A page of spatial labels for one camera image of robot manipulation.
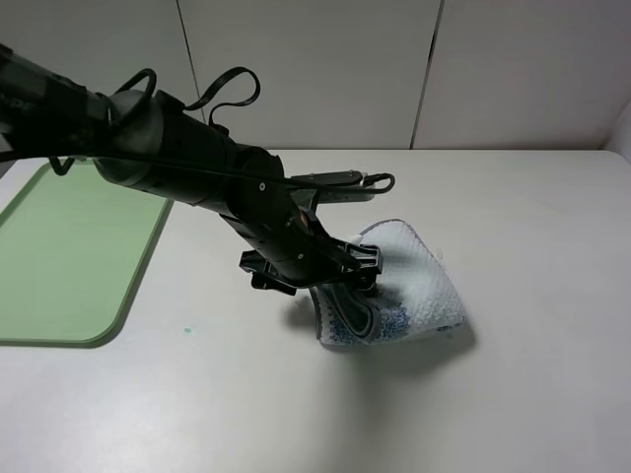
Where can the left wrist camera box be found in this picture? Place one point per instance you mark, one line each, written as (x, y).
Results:
(340, 179)

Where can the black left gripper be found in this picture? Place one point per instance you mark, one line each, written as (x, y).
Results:
(290, 249)

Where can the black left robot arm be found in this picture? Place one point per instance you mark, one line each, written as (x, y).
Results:
(144, 139)

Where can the blue white striped towel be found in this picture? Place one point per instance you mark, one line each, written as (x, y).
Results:
(413, 296)

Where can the green plastic tray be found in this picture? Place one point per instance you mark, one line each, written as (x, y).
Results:
(74, 250)

